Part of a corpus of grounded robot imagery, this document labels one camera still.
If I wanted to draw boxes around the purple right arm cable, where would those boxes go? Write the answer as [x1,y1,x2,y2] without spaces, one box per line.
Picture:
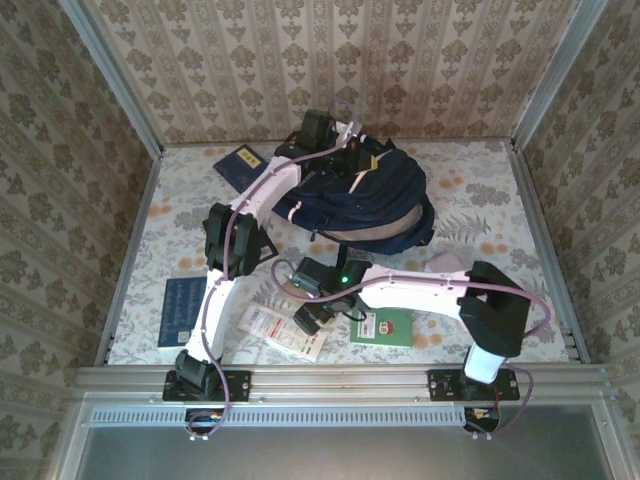
[271,258,554,442]

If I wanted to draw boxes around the aluminium table side rail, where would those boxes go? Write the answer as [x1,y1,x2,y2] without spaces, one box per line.
[94,149,164,365]
[504,142,592,364]

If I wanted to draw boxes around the white plastic packet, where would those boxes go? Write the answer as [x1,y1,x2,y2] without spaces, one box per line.
[236,302,328,363]

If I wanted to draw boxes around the aluminium frame post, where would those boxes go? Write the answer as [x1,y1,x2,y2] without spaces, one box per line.
[512,0,609,151]
[58,0,165,156]

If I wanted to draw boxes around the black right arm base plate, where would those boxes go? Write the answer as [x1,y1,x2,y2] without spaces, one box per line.
[427,368,521,403]

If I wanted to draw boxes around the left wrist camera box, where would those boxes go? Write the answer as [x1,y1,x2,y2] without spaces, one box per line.
[333,118,365,146]

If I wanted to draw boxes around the pink pencil case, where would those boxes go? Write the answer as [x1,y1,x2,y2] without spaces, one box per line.
[428,253,464,275]

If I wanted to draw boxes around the navy blue backpack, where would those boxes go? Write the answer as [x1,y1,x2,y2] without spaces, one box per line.
[272,137,436,271]

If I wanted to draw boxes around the aluminium mounting rail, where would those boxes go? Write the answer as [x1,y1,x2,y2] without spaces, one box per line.
[74,363,612,402]

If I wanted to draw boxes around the blue book with barcode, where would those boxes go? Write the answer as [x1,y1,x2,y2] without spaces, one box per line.
[158,277,207,350]

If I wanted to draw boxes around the grey metal panel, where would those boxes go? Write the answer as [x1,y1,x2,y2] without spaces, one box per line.
[59,394,632,480]

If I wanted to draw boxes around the navy book with yellow label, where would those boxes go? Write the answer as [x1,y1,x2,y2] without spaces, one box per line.
[213,144,269,194]

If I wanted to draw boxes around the slotted grey cable duct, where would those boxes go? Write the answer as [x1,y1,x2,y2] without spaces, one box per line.
[89,405,469,427]

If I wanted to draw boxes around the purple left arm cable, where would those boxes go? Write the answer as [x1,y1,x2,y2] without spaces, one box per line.
[185,97,365,442]

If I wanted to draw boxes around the green notebook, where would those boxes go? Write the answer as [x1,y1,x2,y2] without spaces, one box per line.
[349,307,415,347]

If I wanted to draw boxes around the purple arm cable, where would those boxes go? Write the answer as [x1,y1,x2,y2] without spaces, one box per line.
[185,97,365,442]
[271,258,554,442]

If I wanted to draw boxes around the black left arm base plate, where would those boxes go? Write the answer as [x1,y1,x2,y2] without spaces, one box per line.
[162,369,252,403]

